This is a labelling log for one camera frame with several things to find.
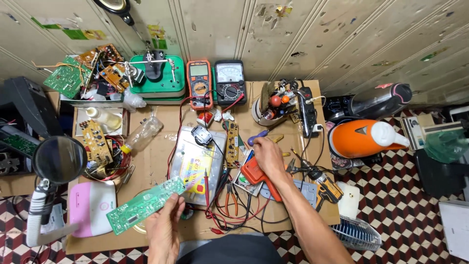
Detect person's left hand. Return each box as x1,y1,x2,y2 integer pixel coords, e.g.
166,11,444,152
145,193,186,253

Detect person's right hand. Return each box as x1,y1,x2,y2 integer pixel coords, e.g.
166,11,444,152
253,137,291,184

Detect long green circuit board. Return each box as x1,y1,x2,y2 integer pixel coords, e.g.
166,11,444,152
106,176,187,236

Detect orange soldering gun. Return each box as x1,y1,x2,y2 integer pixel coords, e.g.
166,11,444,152
240,156,283,202

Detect narrow brown circuit board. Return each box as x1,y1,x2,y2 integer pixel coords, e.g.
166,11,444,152
224,122,240,168

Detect solder tin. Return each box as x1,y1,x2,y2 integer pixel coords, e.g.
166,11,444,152
234,172,263,197

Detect white cup of tools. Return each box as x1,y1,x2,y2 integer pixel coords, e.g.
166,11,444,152
251,80,299,127

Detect white crumpled tissue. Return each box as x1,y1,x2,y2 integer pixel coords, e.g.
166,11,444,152
213,109,235,122

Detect grey metal plate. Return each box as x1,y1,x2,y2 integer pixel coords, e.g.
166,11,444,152
260,179,318,209

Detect black power strip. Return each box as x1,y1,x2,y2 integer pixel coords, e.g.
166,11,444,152
297,86,320,138

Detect small red and white bottle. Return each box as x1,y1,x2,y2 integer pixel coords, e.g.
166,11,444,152
197,110,215,127

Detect plastic-wrapped silver book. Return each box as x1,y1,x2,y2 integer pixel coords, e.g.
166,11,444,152
169,126,228,206

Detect black analog multimeter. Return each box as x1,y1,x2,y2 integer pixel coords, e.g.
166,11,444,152
214,60,247,107

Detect yellow and black power tool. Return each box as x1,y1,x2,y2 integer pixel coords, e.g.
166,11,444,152
309,170,344,212

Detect orange digital multimeter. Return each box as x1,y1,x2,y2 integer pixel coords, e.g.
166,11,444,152
186,60,214,110

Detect black cooker appliance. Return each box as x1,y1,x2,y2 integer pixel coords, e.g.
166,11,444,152
324,95,354,121

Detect orange electric kettle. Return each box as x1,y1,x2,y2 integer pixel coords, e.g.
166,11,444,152
327,119,411,159

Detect white plastic panel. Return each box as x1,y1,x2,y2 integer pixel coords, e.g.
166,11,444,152
336,181,361,220

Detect person's dark clothing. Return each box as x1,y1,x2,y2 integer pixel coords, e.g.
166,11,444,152
178,235,285,264

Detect cardboard sheet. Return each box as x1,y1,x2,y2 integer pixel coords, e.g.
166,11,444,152
65,80,341,255

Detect green plastic box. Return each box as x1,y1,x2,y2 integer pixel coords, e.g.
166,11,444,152
129,55,186,100

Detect clear plastic bottle yellow cap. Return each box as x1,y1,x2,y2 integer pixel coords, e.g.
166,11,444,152
120,117,163,154

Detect white fan grille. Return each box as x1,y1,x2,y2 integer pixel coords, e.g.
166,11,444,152
330,214,383,252

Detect black and steel kettle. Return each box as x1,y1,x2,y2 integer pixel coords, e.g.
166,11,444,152
348,83,413,119

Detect metal spring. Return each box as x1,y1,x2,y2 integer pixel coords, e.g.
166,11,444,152
123,165,136,185

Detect helping hands clip stand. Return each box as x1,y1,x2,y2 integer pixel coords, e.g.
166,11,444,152
123,49,179,88

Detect clear plastic bag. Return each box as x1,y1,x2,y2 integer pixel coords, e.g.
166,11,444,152
123,88,147,111

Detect red bowl of parts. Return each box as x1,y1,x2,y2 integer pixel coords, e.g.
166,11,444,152
82,135,132,182

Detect white glue bottle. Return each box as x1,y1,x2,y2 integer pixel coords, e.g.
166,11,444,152
86,107,122,130

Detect brown circuit board with knobs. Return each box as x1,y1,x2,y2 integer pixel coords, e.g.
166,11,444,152
79,120,113,166

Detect black plastic stool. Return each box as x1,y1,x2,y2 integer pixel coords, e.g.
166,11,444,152
415,148,469,198

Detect pink and white device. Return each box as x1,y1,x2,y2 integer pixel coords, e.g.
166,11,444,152
69,181,117,238

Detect white paper box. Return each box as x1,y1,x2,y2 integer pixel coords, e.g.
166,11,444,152
75,107,129,137

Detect white tray of circuit boards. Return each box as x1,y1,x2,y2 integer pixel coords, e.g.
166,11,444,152
43,43,131,108

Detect green plastic bag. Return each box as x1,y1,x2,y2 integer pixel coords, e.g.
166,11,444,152
424,129,469,164

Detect black magnifier lamp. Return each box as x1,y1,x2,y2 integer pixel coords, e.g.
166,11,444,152
92,0,154,52

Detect white board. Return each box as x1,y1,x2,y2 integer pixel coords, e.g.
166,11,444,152
438,200,469,262

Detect black speaker cabinet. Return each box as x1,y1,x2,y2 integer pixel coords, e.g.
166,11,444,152
0,76,65,177

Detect purple handled screwdriver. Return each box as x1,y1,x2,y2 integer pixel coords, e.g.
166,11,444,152
247,123,283,146

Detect grey wire cutters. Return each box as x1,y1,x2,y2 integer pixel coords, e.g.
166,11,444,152
286,158,305,174

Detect orange handled pliers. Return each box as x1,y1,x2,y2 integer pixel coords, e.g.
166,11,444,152
224,181,239,217

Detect black magnifying glass on hose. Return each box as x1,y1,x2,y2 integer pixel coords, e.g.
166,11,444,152
26,136,88,248

